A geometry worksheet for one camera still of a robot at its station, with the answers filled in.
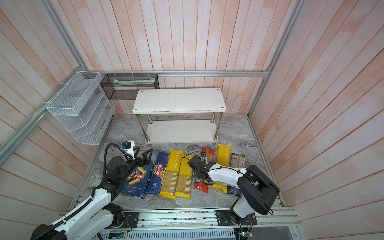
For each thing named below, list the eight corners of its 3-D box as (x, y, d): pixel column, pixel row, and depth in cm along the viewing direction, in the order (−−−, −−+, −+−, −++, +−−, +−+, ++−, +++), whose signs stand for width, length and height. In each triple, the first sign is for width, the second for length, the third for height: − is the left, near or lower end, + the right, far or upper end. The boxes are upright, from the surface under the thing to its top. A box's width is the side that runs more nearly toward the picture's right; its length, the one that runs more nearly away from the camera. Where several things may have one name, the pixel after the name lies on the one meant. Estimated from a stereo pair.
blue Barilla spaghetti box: (147, 194, 83) (146, 192, 80) (157, 153, 99) (157, 151, 97) (161, 195, 83) (160, 193, 80) (169, 154, 99) (168, 152, 96)
